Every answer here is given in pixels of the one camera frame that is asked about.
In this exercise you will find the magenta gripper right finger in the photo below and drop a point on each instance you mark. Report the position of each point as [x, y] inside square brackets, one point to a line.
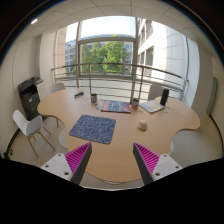
[153, 166]

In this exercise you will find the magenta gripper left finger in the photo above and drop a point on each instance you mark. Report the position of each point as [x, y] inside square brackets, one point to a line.
[70, 166]

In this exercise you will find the white computer mouse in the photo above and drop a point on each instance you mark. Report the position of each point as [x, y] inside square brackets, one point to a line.
[142, 125]

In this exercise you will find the dark blue patterned mouse pad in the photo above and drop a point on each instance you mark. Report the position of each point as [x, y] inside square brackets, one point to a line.
[93, 128]

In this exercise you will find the round wooden table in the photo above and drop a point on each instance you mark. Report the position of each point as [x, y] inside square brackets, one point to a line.
[115, 162]

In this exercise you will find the white chair wooden legs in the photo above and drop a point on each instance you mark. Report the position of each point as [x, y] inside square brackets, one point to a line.
[30, 128]

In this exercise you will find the open white magazine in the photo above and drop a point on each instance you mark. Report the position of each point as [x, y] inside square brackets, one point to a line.
[151, 106]

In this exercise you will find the red patterned mug right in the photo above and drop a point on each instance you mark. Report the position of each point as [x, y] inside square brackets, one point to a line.
[135, 103]

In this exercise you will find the red and blue book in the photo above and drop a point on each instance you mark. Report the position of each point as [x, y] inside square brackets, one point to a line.
[115, 106]

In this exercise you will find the small black box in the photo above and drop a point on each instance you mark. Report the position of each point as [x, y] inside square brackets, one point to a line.
[79, 94]

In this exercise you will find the patterned mug left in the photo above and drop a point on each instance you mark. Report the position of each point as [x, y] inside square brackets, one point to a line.
[93, 98]

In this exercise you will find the white chair behind table right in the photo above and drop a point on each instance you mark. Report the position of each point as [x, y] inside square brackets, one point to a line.
[155, 90]

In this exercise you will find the white chair behind table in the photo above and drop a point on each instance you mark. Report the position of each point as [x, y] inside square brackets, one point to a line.
[57, 87]
[155, 90]

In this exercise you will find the black cylindrical speaker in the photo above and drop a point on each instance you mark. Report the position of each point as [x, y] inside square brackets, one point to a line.
[164, 97]

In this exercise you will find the white chair behind table left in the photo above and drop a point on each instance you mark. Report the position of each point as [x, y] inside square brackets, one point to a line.
[57, 87]

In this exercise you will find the black office printer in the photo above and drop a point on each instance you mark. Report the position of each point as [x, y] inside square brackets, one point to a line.
[29, 96]

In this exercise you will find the metal window railing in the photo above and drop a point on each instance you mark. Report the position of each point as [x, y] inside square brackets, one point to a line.
[119, 80]

